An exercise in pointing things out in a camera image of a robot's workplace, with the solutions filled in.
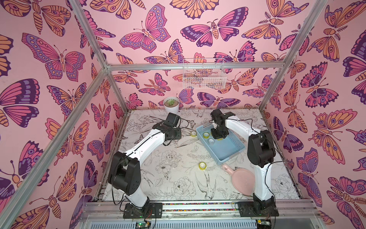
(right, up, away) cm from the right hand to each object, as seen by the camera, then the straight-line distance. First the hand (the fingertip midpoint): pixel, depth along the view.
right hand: (214, 136), depth 97 cm
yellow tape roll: (-14, +1, +8) cm, 16 cm away
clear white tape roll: (-1, -3, +3) cm, 5 cm away
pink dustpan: (+14, -24, -14) cm, 31 cm away
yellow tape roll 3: (-9, -17, -7) cm, 21 cm away
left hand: (-24, +3, -8) cm, 25 cm away
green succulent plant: (-31, +26, +13) cm, 42 cm away
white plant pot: (-29, +20, +15) cm, 38 cm away
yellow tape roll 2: (-5, +1, +6) cm, 8 cm away
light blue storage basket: (+3, -8, -6) cm, 11 cm away
